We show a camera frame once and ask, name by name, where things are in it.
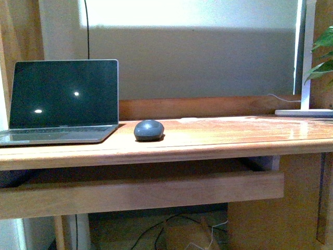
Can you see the grey computer mouse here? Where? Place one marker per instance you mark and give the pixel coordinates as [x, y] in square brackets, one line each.
[148, 130]

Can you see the wooden keyboard tray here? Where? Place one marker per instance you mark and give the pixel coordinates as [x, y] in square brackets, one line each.
[55, 199]

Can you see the wooden desk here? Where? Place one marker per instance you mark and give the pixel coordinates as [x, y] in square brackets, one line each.
[200, 138]

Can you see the grey open laptop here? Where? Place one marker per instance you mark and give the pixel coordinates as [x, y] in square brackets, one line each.
[63, 102]

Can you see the green plant leaves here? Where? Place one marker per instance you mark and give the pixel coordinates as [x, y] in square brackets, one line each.
[322, 47]

